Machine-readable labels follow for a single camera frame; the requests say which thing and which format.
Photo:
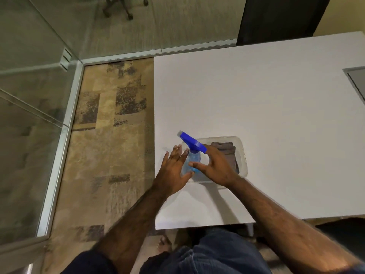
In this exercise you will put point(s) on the folded brown cloth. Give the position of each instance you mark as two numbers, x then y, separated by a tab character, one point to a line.
228	149

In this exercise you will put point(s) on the person's left little finger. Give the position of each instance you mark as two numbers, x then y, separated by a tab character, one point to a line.
166	157

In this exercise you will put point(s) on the person's left forearm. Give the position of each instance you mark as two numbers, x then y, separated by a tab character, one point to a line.
137	222

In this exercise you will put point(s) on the person's bare foot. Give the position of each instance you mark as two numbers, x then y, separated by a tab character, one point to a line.
165	244

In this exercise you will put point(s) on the person's left hand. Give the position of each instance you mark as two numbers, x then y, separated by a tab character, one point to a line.
171	175

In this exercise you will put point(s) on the person's blue jeans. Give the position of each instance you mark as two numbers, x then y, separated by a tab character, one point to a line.
216	253

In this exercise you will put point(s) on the person's right thumb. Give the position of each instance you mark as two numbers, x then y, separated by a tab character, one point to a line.
199	166

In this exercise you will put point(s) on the person's dark shirt sleeve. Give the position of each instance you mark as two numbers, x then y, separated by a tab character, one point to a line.
85	263

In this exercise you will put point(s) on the metal glass hinge bracket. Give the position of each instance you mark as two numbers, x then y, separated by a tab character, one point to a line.
66	59

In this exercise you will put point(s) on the dark door panel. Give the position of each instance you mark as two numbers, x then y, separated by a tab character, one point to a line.
279	17

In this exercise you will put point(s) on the clear plastic container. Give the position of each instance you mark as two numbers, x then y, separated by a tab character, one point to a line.
242	159

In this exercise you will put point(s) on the person's right hand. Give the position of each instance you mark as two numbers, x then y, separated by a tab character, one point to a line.
219	171

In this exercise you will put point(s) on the black office chair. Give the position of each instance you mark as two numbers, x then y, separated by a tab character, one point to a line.
122	4

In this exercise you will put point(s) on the blue spray bottle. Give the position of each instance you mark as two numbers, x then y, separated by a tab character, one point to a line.
194	144

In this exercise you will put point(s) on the person's left thumb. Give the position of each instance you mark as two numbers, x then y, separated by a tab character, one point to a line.
188	176

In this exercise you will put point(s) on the person's right forearm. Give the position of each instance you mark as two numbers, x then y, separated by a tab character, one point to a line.
285	225

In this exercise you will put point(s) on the glass partition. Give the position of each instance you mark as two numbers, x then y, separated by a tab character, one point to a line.
31	116

